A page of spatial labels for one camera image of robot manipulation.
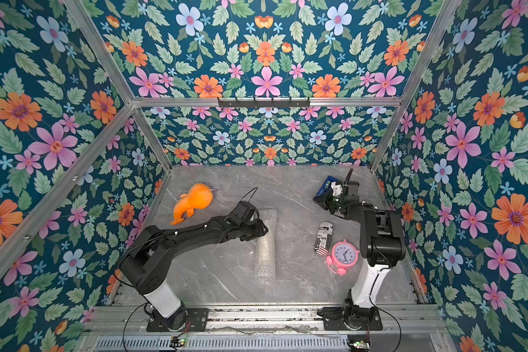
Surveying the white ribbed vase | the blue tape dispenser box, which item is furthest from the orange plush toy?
the blue tape dispenser box

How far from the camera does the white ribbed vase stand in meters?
0.80

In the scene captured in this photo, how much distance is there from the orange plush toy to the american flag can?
21.1 inches

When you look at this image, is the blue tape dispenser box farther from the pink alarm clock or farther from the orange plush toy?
the orange plush toy

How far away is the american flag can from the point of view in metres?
0.88

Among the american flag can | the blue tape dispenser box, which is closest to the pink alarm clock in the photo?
the american flag can

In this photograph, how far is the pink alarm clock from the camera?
86 centimetres

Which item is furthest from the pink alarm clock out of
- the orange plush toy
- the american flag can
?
the orange plush toy

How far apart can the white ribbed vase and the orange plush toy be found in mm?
317

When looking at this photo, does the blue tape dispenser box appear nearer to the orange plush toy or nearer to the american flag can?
the american flag can

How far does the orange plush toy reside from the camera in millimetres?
1002

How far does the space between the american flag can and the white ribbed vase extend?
0.60 feet

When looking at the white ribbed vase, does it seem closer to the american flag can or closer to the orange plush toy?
the american flag can

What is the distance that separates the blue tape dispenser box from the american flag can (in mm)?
92

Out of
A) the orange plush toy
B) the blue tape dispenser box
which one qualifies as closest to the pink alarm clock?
the blue tape dispenser box
